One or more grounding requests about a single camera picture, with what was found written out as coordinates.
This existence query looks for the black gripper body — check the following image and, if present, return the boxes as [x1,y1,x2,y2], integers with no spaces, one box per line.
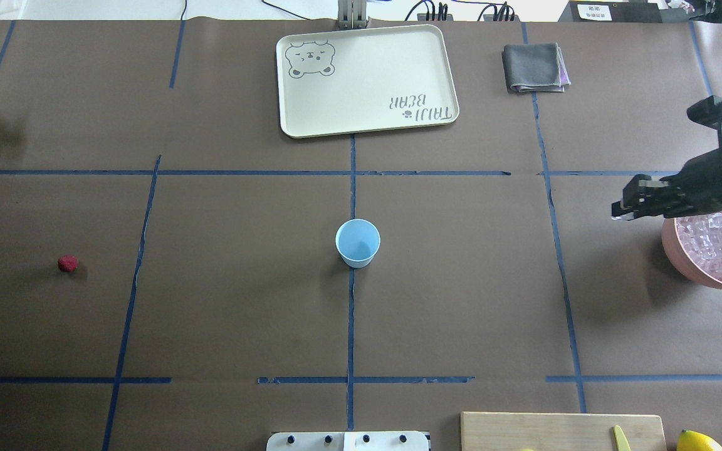
[662,148,722,218]

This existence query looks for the red strawberry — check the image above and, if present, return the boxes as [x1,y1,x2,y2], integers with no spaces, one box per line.
[57,254,78,273]

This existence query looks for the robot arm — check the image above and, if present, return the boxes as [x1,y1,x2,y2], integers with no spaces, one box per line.
[611,147,722,220]

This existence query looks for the light blue plastic cup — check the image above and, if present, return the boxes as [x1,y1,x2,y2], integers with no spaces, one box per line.
[335,218,381,269]

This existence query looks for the pink bowl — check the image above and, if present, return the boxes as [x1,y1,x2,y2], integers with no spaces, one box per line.
[662,218,722,289]

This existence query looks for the grey folded cloth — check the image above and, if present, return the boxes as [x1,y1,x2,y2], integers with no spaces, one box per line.
[502,42,572,93]

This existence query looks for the yellow lemon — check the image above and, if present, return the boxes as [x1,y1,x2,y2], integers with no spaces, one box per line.
[676,429,722,451]

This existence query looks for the yellow plastic knife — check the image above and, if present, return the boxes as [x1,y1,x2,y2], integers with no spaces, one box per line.
[612,425,632,451]

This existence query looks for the orange black power strip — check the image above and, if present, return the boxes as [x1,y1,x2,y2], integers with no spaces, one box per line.
[405,1,454,22]

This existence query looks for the wooden cutting board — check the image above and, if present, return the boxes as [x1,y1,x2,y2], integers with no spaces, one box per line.
[459,412,667,450]

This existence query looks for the cream bear tray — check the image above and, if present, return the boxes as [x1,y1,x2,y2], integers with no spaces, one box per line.
[276,24,459,139]

